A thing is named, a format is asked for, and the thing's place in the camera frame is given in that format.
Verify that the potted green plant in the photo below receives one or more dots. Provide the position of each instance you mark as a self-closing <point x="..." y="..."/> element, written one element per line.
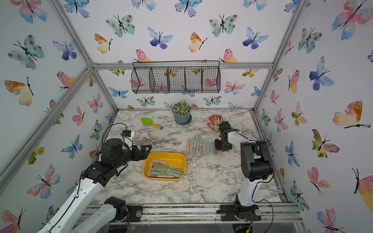
<point x="181" y="112"/>

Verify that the green yellow toy trowel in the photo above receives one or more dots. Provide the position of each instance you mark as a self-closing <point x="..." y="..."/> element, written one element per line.
<point x="149" y="122"/>

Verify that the black wire wall basket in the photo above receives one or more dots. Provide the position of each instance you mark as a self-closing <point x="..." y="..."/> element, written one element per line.
<point x="176" y="77"/>

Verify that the pink folding fruit knife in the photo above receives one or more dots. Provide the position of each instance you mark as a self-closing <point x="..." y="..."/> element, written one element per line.
<point x="188" y="145"/>

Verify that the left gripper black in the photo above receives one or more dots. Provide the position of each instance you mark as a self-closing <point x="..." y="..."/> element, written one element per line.
<point x="135" y="151"/>

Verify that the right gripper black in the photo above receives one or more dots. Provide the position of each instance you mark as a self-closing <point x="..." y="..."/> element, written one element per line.
<point x="217" y="147"/>

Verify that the pink folding knife long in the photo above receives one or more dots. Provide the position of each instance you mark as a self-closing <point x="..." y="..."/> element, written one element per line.
<point x="204" y="148"/>

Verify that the teal folding knife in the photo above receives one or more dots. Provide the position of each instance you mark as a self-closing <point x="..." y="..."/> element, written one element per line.
<point x="208" y="147"/>

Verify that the aluminium front rail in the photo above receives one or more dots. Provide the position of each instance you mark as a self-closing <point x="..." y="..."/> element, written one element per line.
<point x="202" y="213"/>

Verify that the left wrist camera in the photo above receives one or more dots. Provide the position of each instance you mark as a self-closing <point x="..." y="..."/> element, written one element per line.
<point x="127" y="134"/>

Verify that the yellow storage box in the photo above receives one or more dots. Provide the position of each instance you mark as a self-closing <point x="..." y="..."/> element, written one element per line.
<point x="165" y="166"/>

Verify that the pink ceramic knife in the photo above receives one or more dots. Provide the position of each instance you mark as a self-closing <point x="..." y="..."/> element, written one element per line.
<point x="197" y="148"/>

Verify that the dark grey folding knife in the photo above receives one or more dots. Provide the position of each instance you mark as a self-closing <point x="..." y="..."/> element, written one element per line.
<point x="214" y="148"/>

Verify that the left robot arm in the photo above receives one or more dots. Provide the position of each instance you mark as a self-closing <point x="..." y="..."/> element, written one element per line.
<point x="92" y="181"/>

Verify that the red white garden glove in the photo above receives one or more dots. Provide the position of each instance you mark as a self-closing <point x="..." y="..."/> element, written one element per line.
<point x="214" y="122"/>

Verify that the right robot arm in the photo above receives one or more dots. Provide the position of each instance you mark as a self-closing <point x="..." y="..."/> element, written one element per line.
<point x="256" y="166"/>

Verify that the teal handle knife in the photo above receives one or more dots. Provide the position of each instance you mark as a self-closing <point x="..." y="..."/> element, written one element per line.
<point x="211" y="148"/>

